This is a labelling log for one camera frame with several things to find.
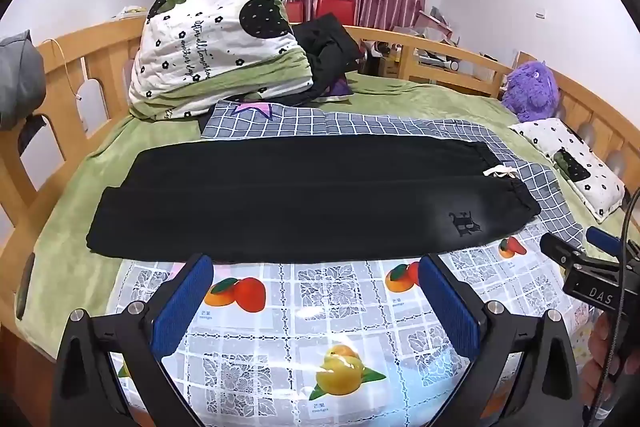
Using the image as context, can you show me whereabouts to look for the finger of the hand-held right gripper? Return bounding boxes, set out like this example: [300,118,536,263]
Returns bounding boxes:
[539,232,587,269]
[585,226,627,256]

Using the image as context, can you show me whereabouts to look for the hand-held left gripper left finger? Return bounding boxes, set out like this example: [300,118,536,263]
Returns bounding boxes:
[50,253,216,427]

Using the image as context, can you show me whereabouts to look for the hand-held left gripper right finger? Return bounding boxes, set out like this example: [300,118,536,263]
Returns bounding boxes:
[417,252,583,427]

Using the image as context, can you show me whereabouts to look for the black pants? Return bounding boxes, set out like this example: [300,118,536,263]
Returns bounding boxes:
[86,134,542,265]

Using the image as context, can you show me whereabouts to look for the person's right hand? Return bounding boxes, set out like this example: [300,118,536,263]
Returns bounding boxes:
[587,311,635,382]

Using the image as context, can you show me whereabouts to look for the white floral pillow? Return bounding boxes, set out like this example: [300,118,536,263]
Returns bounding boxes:
[509,117,627,224]

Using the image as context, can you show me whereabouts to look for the fruit print plastic tablecloth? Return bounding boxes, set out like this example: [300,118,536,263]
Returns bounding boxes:
[107,234,603,427]

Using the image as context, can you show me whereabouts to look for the green fleece blanket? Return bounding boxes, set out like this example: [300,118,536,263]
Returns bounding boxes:
[14,71,640,333]

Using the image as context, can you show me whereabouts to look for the purple plush toy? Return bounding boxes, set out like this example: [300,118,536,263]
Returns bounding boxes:
[501,61,559,124]

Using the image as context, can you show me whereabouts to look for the fruit-print plastic tablecloth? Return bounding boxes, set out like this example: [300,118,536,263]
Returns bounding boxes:
[200,101,586,254]

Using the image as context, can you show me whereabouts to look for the purple cloth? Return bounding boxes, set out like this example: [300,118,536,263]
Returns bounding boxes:
[324,76,357,100]

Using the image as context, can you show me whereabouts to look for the open cardboard box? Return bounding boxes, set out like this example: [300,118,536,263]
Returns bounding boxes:
[391,7,462,48]

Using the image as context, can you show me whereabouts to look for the folded white floral quilt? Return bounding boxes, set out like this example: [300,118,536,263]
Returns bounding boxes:
[127,0,315,120]

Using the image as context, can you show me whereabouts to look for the grey hanging cloth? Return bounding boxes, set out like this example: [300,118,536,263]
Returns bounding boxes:
[0,32,47,130]

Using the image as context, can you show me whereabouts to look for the black clothing pile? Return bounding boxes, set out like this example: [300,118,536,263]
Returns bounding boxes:
[290,13,367,104]

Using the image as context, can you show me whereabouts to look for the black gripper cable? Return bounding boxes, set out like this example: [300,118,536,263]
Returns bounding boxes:
[580,187,640,427]

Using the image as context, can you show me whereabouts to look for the wooden bed frame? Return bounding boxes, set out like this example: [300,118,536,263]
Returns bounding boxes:
[0,14,640,427]

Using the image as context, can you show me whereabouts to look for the white charging cable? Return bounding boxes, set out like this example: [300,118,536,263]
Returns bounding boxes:
[47,38,85,100]

